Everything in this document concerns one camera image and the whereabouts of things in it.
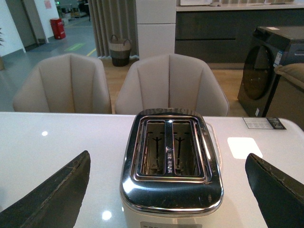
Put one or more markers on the beige chair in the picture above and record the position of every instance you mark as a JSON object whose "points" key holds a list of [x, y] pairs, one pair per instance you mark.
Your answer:
{"points": [[171, 81], [68, 83]]}

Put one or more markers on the woven laundry basket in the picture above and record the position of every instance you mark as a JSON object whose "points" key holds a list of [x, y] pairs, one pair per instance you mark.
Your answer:
{"points": [[120, 49]]}

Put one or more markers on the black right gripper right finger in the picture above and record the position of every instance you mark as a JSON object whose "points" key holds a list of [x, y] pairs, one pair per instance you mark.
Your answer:
{"points": [[280, 197]]}

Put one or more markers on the red fire extinguisher box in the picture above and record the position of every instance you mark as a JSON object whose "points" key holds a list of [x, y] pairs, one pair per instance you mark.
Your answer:
{"points": [[57, 28]]}

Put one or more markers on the dark kitchen counter cabinet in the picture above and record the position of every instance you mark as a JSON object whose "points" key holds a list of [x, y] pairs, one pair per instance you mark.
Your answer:
{"points": [[224, 36]]}

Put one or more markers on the white tall cabinet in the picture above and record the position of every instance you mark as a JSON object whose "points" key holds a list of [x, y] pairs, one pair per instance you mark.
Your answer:
{"points": [[156, 23]]}

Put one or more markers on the dark washing machine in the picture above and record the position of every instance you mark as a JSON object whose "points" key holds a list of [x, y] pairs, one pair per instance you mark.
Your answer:
{"points": [[270, 47]]}

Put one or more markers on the beige chair left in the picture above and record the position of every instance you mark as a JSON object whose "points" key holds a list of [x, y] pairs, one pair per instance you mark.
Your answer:
{"points": [[68, 83]]}

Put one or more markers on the white chrome-top toaster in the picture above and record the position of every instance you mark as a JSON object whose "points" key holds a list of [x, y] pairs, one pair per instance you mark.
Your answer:
{"points": [[170, 175]]}

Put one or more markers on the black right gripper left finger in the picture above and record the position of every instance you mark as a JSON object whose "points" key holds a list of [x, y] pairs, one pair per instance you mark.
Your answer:
{"points": [[56, 202]]}

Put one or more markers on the table label sticker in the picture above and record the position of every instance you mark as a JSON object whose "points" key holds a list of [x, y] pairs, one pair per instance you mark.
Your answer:
{"points": [[264, 123]]}

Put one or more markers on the beige chair right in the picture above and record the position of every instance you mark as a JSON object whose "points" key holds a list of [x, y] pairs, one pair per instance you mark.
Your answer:
{"points": [[171, 81]]}

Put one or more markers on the beige curtain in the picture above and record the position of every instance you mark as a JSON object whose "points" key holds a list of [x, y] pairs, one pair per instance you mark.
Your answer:
{"points": [[113, 17]]}

